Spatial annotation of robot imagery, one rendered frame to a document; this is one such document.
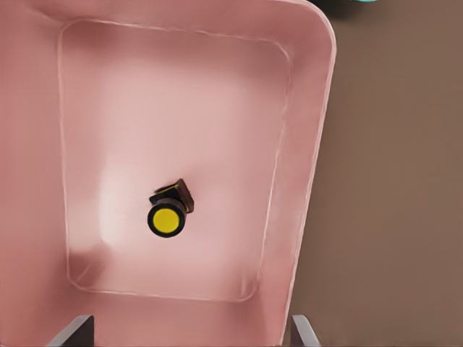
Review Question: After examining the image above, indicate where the pink plastic box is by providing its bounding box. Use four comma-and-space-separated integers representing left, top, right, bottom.
0, 0, 338, 347

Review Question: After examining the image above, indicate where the yellow and black button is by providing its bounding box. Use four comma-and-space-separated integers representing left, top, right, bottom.
147, 178, 195, 239

